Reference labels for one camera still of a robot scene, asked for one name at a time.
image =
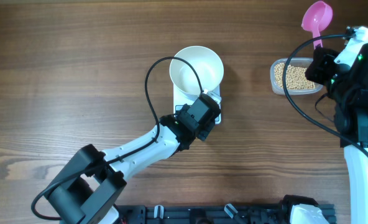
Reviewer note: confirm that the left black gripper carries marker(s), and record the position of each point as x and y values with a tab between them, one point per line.
204	134

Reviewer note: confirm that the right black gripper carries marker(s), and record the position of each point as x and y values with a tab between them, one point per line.
324	57

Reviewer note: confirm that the pink plastic scoop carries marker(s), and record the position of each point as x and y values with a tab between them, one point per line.
317	17

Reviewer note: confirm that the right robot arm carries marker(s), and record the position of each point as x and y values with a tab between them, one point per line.
347	85

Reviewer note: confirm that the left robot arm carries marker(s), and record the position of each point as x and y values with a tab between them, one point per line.
85	190

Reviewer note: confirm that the white digital kitchen scale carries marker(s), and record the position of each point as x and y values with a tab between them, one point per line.
180	98

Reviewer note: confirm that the white bowl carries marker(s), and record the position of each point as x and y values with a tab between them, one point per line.
207	64

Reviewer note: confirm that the clear plastic soybean container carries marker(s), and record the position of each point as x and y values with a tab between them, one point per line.
297	84

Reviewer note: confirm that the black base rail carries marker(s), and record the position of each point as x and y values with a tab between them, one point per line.
264	213

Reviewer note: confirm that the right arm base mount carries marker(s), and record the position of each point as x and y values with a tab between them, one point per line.
294	209

